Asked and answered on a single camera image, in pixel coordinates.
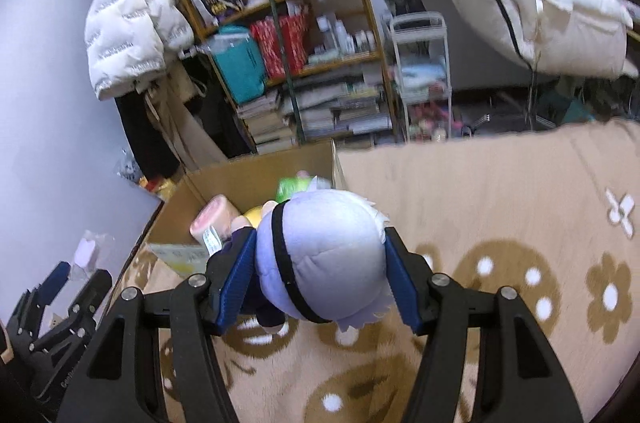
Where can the white trolley cart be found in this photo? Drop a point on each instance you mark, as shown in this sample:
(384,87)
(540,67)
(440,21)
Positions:
(425,73)

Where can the teal shopping bag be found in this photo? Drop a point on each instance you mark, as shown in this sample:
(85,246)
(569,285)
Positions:
(240,68)

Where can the stack of books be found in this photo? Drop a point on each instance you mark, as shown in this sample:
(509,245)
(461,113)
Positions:
(340,113)

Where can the beige hanging garment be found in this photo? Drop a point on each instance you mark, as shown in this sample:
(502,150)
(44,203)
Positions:
(180,128)

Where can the group of white cosmetic bottles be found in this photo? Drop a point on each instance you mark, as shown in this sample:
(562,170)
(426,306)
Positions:
(345,38)

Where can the green pole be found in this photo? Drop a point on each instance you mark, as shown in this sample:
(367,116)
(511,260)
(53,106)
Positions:
(282,53)

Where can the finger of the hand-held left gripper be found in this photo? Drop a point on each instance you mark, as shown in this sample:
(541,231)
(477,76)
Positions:
(92,295)
(54,283)

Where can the lavender haired plush doll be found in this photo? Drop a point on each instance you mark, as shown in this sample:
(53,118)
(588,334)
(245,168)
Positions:
(325,248)

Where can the teal cloth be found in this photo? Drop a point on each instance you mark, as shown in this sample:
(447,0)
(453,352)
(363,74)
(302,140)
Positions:
(567,110)

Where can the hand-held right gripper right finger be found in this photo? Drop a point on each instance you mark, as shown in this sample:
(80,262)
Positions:
(400,283)

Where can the black backpack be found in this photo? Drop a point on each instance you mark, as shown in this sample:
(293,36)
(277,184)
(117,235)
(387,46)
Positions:
(405,0)

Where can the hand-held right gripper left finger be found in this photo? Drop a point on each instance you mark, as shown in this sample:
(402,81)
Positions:
(235,278)

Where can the yellow bag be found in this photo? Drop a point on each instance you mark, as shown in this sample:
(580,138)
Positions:
(157,187)

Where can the red patterned bag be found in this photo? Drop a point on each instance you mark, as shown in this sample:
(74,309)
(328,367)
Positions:
(277,48)

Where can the green plush toy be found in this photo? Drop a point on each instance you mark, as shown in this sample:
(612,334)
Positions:
(300,188)

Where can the pale pink plush toy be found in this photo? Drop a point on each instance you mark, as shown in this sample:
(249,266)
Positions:
(215,215)

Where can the white patterned plastic bag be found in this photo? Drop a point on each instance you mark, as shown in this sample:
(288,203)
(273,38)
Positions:
(130,168)

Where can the beige flower printed blanket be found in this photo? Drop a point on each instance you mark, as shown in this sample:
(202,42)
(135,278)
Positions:
(500,203)

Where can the clear plastic wrapper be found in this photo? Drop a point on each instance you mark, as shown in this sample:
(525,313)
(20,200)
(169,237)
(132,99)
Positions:
(90,250)

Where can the cardboard box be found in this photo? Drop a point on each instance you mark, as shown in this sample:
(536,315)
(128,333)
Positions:
(225,183)

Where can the black hanging garment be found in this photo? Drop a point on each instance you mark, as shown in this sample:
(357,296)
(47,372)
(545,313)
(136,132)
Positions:
(220,123)
(142,133)

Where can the white puffer jacket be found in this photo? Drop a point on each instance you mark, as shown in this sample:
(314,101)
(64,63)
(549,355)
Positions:
(125,28)

